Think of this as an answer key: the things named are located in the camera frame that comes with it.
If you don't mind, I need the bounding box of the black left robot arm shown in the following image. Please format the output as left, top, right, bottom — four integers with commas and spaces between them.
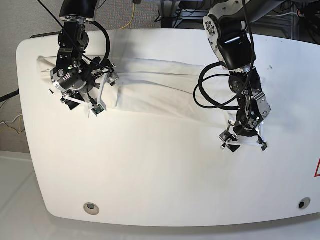
197, 0, 282, 152

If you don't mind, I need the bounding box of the white printed T-shirt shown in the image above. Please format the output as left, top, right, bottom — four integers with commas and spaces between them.
36, 55, 266, 147

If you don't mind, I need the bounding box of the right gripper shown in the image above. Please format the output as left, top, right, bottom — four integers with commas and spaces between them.
49, 63, 119, 110

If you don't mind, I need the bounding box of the table grommet hole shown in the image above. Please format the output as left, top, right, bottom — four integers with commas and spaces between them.
83, 202, 100, 216
298, 197, 311, 210

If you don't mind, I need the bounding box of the floor cables left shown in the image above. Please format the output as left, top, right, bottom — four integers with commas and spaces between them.
0, 89, 25, 136

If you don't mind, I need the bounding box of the left table grommet hole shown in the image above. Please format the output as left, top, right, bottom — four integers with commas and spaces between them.
83, 202, 100, 216

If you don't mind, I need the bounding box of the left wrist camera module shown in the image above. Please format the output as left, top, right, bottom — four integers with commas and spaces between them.
261, 142, 268, 152

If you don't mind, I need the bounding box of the black metal stand base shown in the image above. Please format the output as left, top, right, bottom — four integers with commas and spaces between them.
158, 0, 216, 30

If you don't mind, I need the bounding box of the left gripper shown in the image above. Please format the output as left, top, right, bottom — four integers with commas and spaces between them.
219, 93, 272, 153

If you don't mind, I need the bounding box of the right table grommet hole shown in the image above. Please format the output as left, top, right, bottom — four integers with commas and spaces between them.
298, 197, 311, 210

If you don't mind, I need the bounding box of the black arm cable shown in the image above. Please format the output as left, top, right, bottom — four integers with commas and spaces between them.
37, 0, 112, 76
192, 0, 258, 111

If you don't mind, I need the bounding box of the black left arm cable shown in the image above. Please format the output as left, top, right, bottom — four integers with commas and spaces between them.
192, 0, 258, 111

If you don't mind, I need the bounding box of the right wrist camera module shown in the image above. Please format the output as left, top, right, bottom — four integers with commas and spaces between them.
90, 103, 106, 116

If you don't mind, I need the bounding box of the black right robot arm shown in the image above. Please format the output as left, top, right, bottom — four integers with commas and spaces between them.
50, 0, 119, 115

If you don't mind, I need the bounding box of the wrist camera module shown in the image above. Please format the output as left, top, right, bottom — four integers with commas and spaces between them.
261, 142, 268, 152
90, 103, 106, 116

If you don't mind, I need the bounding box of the yellow cable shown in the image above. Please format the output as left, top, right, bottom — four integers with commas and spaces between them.
119, 0, 141, 31

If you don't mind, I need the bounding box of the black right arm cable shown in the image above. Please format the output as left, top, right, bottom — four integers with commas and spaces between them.
37, 0, 112, 76

